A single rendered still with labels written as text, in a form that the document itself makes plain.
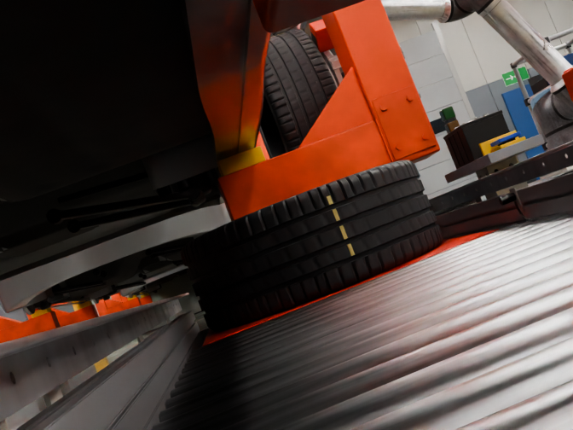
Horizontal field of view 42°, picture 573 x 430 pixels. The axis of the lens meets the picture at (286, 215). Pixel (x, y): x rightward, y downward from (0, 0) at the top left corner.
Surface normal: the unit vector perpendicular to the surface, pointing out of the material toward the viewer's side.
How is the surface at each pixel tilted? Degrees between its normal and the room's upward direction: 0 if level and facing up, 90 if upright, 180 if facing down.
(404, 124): 90
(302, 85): 81
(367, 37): 90
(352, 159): 90
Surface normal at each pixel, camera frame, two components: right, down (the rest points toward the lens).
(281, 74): -0.06, -0.42
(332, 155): 0.07, -0.09
